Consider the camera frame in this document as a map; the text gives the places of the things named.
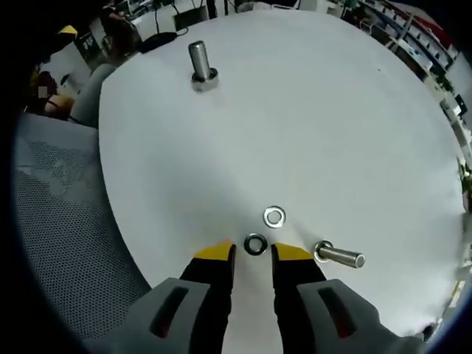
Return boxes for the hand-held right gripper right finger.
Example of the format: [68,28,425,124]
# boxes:
[271,242,429,354]

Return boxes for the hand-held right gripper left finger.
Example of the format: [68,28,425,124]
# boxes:
[88,238,237,354]

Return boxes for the small threaded steel stud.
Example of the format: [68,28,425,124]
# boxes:
[313,240,366,268]

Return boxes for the large threaded steel stud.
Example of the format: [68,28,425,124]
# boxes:
[187,40,219,93]

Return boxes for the black computer mouse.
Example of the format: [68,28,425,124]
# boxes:
[138,32,178,52]

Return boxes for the grey mesh office chair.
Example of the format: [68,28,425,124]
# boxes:
[14,112,152,340]

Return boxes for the shelf rack with white bins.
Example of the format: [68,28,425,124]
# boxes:
[350,0,458,71]

